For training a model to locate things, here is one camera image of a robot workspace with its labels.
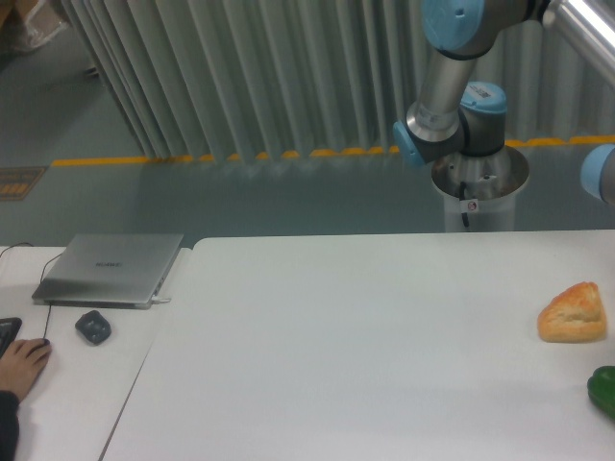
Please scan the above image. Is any person's hand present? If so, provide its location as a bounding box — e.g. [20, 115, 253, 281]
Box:
[1, 338, 52, 402]

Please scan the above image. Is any golden bread pastry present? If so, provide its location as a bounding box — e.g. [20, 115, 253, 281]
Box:
[537, 281, 607, 344]

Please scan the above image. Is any green bell pepper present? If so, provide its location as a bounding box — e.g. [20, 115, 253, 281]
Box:
[586, 365, 615, 421]

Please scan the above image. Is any black small controller device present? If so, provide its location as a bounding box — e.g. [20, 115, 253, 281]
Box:
[75, 310, 111, 346]

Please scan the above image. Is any silver closed laptop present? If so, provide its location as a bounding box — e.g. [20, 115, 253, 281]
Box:
[32, 233, 184, 308]

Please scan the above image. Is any grey folding curtain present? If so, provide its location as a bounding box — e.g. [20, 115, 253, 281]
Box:
[63, 1, 614, 163]

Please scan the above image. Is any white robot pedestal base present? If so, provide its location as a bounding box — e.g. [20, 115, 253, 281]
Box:
[431, 146, 529, 232]

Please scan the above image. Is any black keyboard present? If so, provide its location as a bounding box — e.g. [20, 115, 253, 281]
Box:
[0, 317, 22, 356]

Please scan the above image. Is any black mouse cable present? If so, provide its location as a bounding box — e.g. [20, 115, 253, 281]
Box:
[0, 242, 63, 340]

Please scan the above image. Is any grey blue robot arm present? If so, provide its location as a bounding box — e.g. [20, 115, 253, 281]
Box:
[393, 1, 614, 212]

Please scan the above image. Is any plastic wrapped cardboard box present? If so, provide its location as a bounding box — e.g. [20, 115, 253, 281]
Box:
[1, 1, 68, 55]

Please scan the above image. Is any dark sleeved forearm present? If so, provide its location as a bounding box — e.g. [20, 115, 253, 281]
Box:
[0, 391, 19, 461]

